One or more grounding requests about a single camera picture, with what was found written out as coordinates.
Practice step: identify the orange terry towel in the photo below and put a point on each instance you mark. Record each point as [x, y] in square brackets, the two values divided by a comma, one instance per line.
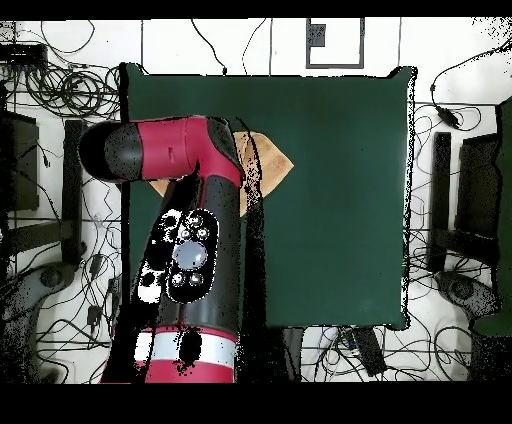
[276, 164]

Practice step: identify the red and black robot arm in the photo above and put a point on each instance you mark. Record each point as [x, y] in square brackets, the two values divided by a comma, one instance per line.
[176, 148]

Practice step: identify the dark green tablecloth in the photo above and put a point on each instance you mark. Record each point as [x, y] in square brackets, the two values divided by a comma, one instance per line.
[340, 240]

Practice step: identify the black power strip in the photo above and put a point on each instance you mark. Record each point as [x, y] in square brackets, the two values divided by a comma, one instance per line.
[113, 296]
[22, 54]

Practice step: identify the black power brick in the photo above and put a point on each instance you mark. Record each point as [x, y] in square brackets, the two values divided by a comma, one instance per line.
[370, 352]

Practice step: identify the black stand bar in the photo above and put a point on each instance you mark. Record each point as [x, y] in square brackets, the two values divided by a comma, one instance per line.
[440, 180]
[72, 208]

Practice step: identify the black box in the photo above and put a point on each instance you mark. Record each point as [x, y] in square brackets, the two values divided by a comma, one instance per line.
[20, 168]
[478, 188]

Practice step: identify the dark green fabric panel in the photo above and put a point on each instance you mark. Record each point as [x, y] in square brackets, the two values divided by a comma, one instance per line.
[504, 200]

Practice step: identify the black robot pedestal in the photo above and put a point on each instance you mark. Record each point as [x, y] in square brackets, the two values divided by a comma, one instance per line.
[280, 356]

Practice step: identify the grey square frame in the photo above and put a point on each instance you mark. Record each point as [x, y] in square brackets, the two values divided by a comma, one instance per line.
[335, 65]

